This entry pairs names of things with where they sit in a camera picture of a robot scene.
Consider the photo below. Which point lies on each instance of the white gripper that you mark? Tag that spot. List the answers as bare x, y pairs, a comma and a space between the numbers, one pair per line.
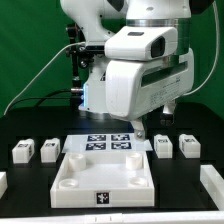
136, 88

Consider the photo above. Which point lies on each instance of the white square table top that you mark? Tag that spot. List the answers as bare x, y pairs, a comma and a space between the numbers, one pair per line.
103, 179

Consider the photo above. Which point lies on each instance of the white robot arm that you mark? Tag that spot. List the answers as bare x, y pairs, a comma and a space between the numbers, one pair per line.
99, 20

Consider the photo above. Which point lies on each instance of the white tag sheet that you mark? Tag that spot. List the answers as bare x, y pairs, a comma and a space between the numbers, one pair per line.
105, 142

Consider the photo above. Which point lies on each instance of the white left obstacle block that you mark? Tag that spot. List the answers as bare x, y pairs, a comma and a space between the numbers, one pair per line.
3, 183

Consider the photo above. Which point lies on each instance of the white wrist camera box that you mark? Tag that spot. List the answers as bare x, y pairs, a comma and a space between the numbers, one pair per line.
142, 43

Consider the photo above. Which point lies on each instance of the white right obstacle wall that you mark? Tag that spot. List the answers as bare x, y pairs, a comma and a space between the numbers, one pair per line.
214, 184

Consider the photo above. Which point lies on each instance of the white front rail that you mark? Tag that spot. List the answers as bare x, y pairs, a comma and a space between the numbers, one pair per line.
211, 217

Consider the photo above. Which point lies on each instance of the black camera stand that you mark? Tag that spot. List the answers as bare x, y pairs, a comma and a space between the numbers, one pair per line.
80, 72

